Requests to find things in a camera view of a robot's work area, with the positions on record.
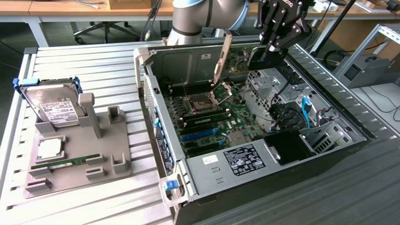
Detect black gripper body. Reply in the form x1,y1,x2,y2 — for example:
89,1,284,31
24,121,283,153
257,0,309,15

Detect graphics card with metal bracket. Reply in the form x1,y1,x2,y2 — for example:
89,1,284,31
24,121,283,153
212,30,287,84

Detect black slanted pole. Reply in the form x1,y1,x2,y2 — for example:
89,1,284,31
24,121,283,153
309,0,357,54

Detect large brown cardboard box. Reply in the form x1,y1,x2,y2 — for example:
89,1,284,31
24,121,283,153
319,20,384,54

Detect wooden desk with small boxes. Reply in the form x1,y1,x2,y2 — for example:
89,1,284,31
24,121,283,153
247,0,400,29

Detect metal disk bay cage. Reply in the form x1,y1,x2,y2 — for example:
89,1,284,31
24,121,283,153
245,67,313,118

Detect metal socket cover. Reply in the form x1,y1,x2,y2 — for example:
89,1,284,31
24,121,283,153
211,82,233,105

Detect CPU socket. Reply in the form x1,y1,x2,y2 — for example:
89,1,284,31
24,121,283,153
184,93,216,115

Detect cardboard box on desk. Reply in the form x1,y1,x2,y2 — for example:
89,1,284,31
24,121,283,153
108,0,157,10

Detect black office chair base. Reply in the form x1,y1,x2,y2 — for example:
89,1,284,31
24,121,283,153
73,21,141,44

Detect blue expansion slot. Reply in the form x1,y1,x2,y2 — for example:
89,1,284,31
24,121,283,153
180,126,220,141

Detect silver power supply unit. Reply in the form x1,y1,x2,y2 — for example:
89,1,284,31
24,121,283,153
180,139,284,195

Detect wooden desk with grey legs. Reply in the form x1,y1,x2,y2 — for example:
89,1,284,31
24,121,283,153
0,0,188,47

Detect open black PC case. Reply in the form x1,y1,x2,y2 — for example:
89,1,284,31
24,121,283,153
133,38,377,225

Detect silver hard disk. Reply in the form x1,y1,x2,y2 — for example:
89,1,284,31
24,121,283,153
24,81,87,128

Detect blue disk caddy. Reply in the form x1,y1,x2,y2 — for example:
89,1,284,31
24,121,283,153
12,76,84,99

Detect green RAM stick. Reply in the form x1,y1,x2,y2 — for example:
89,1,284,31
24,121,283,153
31,154,103,169

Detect silver CPU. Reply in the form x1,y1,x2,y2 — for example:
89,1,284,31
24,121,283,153
37,138,63,159

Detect grey printed parts rack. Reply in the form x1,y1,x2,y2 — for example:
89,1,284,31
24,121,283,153
23,92,135,200

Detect black coiled cable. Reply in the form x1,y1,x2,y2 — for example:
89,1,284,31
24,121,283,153
323,50,349,68

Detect aluminium profile frame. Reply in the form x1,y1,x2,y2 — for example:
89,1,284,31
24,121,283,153
332,23,400,78

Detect grey box with handle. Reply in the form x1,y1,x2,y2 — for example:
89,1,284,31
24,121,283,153
341,55,400,89

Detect blue wire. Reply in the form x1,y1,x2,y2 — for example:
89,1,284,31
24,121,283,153
301,96,313,128

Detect black wire bundle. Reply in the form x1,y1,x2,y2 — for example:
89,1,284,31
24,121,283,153
269,103,307,129

